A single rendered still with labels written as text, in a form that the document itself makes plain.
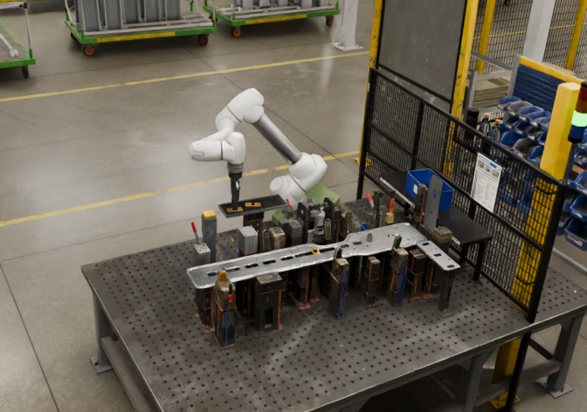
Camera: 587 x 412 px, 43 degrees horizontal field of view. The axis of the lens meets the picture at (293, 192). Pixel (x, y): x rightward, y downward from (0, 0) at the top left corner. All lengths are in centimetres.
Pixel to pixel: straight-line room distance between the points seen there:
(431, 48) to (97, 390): 373
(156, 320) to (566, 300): 232
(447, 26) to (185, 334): 343
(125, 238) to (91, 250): 29
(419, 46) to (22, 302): 373
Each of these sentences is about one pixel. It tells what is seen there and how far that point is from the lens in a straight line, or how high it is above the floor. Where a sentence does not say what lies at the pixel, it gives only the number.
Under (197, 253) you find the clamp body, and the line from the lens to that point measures 392.
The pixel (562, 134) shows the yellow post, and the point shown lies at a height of 177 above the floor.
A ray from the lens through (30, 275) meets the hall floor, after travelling 580.
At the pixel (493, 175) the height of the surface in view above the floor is 137.
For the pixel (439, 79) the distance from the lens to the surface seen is 633.
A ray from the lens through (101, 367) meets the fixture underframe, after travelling 486.
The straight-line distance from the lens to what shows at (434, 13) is 631.
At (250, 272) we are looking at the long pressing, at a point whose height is 100.
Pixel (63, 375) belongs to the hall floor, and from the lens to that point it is 487.
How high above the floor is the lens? 317
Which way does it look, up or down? 28 degrees down
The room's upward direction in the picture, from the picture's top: 3 degrees clockwise
